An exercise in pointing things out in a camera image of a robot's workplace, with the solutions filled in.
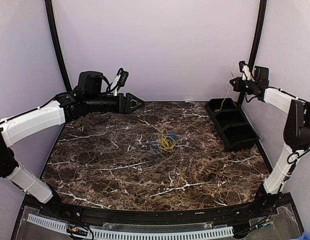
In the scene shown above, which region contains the black three-compartment bin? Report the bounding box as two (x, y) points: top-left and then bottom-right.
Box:
(205, 98), (259, 152)

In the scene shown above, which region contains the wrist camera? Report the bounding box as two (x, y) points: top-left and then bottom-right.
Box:
(238, 60), (253, 81)
(106, 67), (129, 97)

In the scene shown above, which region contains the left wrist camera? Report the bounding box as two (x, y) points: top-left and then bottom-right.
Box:
(106, 67), (129, 97)

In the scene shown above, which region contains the blue cable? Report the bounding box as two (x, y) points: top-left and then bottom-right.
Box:
(148, 129), (181, 155)

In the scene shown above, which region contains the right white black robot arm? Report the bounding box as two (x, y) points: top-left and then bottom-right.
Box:
(230, 61), (310, 217)

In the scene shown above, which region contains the left black frame post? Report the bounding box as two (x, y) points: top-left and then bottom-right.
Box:
(44, 0), (72, 91)

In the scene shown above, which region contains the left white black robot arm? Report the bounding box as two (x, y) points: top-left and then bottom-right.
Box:
(0, 68), (145, 218)

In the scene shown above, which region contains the black frame post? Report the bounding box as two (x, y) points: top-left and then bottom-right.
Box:
(248, 0), (267, 70)
(44, 0), (72, 91)

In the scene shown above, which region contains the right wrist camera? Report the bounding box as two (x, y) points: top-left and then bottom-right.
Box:
(238, 60), (253, 81)

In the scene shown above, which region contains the blue object at corner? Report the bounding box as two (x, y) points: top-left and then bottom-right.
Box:
(300, 232), (310, 240)

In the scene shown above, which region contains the right black frame post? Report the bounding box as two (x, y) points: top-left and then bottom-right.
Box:
(248, 0), (267, 70)

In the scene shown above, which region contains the black front rail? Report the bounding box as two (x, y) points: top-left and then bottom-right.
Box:
(24, 194), (293, 228)

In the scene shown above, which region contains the white slotted cable duct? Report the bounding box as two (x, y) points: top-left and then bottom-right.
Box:
(26, 214), (234, 240)

